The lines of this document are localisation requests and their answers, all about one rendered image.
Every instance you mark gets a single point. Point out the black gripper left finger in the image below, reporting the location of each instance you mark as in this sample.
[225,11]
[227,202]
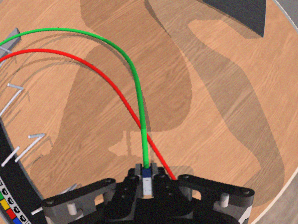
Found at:
[119,200]

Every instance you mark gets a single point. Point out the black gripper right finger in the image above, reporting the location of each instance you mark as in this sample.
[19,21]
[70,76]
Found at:
[225,198]

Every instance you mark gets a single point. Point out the red cable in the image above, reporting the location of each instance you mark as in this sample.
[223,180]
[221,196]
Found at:
[110,82]

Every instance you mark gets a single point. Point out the green patch cord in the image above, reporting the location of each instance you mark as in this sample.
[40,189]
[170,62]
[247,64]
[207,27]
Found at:
[134,72]

